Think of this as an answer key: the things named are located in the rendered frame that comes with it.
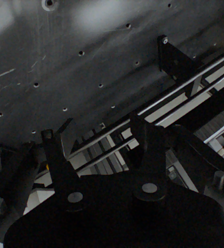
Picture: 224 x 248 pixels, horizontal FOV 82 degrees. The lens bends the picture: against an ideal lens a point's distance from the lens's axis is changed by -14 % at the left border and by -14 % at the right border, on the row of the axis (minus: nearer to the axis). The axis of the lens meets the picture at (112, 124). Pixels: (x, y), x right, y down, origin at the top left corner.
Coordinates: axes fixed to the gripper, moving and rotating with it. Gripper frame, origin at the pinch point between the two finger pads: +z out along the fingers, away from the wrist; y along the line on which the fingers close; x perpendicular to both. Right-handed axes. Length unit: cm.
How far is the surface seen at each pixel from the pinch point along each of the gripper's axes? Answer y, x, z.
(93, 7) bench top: 0.2, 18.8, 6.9
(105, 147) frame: 0.3, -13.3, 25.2
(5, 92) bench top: -18.0, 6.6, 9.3
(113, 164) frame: 2.2, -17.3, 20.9
